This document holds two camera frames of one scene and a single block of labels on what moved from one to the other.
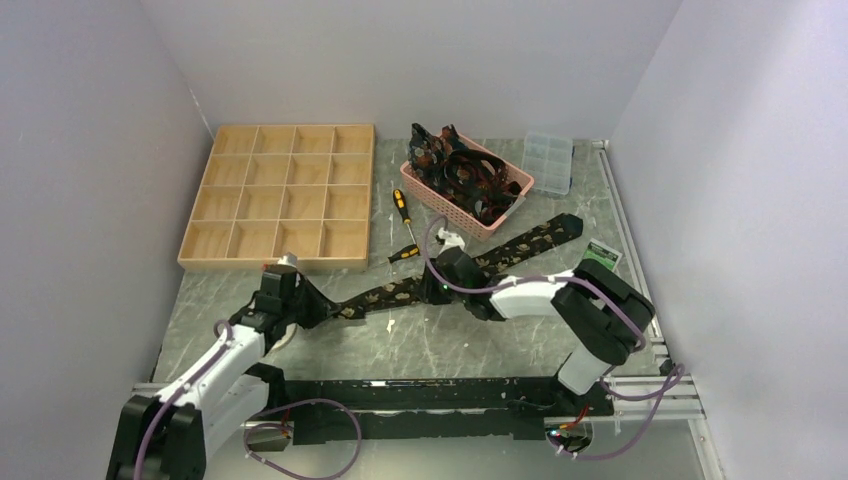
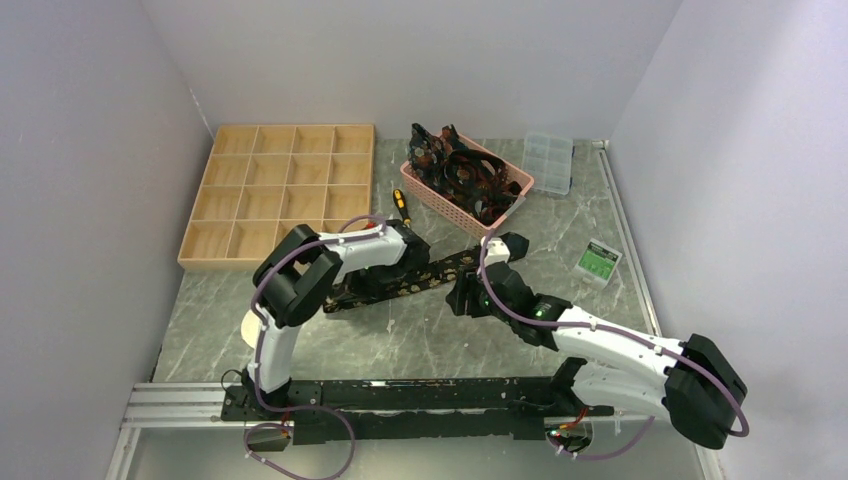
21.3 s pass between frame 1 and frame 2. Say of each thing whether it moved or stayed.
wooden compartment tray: stayed
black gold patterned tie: moved
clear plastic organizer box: stayed
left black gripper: moved
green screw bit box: stayed
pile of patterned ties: stayed
